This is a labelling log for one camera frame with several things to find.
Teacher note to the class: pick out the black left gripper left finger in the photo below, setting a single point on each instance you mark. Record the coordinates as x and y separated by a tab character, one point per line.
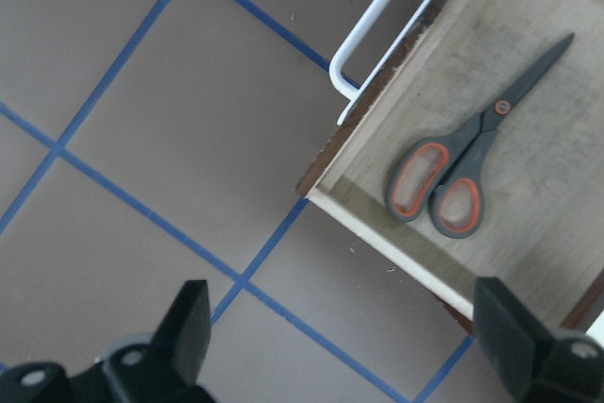
163	368

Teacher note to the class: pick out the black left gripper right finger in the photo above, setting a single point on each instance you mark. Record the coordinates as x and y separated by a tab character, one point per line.
533	362

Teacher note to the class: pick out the grey scissors orange handles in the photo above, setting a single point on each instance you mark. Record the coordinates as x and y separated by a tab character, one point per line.
443	173

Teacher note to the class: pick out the dark wooden drawer cabinet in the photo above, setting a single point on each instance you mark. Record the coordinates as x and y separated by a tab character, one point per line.
581	317

